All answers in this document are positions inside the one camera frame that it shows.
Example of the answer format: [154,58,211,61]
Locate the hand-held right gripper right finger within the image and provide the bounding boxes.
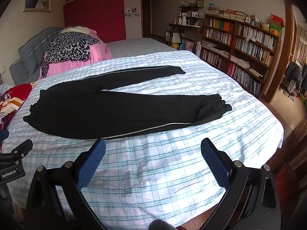
[201,138,281,230]

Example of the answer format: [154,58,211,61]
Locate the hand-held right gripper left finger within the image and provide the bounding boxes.
[25,138,108,230]

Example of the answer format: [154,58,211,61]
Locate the black pants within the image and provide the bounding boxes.
[23,65,233,140]

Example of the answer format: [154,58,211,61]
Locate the red patterned cloth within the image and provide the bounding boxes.
[0,83,36,125]

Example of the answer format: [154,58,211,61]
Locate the white plaid bed sheet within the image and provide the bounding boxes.
[2,50,284,228]

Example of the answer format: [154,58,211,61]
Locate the grey padded headboard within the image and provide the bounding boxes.
[9,27,65,87]

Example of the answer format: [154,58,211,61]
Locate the leopard print cloth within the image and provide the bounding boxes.
[41,32,100,76]

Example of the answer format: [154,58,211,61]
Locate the wooden bookshelf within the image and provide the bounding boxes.
[200,13,281,98]

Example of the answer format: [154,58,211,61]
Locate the dark hanging jacket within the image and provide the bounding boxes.
[284,61,303,92]

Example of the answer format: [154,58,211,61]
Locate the pink bin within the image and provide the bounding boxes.
[183,40,195,52]

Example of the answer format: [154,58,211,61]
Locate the rows of books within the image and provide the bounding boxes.
[201,6,276,96]

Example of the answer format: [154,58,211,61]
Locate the cream cloth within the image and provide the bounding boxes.
[61,26,91,34]

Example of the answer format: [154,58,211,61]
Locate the grey mattress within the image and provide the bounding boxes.
[106,38,178,59]

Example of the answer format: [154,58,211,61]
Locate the dark wooden desk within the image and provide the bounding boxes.
[168,23,205,51]

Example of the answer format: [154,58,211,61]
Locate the small desk shelf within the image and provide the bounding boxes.
[178,4,205,26]

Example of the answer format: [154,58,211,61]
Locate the red cardboard box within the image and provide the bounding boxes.
[269,14,285,28]

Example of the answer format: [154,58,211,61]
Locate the dark wooden doorway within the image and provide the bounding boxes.
[141,0,152,39]

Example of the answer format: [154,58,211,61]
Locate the wooden door frame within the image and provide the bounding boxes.
[265,5,298,104]

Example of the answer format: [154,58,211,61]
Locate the red wall panel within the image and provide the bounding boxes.
[63,0,127,44]

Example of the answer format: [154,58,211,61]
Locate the wall stickers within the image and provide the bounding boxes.
[124,8,140,19]

